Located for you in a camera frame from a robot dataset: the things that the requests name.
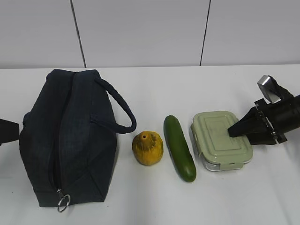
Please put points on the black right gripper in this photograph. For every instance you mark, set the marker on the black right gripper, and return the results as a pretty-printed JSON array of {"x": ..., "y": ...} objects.
[{"x": 266, "y": 124}]

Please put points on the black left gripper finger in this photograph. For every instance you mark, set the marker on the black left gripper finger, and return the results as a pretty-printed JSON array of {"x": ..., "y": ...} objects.
[{"x": 9, "y": 131}]

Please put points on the green lid food container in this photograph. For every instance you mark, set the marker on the green lid food container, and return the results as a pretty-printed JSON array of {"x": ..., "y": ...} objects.
[{"x": 217, "y": 150}]

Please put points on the dark blue fabric lunch bag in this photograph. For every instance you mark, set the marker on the dark blue fabric lunch bag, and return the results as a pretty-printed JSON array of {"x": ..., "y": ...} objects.
[{"x": 68, "y": 142}]

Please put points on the green cucumber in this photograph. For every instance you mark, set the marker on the green cucumber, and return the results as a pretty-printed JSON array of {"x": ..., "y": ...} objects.
[{"x": 178, "y": 148}]

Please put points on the yellow toy pumpkin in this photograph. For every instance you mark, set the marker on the yellow toy pumpkin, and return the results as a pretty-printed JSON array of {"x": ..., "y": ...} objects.
[{"x": 148, "y": 148}]

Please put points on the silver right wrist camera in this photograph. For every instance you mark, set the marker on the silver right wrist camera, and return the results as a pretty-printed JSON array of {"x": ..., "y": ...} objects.
[{"x": 269, "y": 88}]

